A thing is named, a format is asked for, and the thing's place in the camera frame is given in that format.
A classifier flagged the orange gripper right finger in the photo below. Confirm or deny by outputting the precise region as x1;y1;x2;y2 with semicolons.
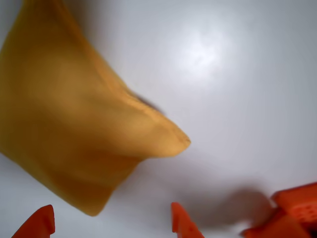
170;202;205;238

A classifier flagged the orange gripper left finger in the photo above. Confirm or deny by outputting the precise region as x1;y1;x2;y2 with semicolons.
11;204;55;238

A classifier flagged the large yellow bean bag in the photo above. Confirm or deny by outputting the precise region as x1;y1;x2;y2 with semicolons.
0;0;191;217

